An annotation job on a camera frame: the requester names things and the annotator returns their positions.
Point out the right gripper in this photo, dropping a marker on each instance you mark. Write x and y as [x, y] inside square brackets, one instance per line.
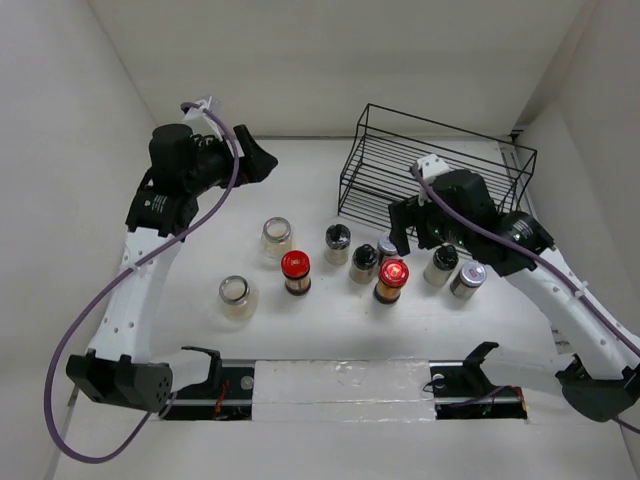
[402, 216]

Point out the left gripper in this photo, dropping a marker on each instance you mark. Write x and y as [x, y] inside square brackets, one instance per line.
[256, 163]

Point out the red lid sauce jar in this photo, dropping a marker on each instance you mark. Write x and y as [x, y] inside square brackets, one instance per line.
[392, 277]
[295, 266]

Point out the clear glass jar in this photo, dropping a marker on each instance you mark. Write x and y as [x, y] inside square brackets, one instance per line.
[238, 298]
[276, 239]

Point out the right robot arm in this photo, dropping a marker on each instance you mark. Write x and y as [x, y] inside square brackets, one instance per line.
[600, 377]

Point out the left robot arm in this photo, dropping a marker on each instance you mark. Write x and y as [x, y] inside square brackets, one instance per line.
[118, 368]

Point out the white lid spice jar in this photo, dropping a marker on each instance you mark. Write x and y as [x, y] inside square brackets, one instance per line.
[470, 277]
[385, 248]

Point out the black cap spice grinder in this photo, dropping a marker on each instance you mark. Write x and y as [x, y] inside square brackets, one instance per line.
[364, 262]
[441, 266]
[338, 241]

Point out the clear glass jar front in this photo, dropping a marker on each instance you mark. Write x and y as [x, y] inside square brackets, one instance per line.
[238, 298]

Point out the black wire rack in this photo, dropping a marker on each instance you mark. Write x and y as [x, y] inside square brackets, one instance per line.
[387, 142]

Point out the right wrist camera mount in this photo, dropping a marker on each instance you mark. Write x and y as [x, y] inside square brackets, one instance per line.
[425, 170]

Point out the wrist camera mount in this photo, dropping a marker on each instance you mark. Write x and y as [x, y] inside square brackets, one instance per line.
[425, 170]
[200, 109]

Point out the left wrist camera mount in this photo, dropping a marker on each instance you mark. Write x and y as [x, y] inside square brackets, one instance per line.
[200, 109]

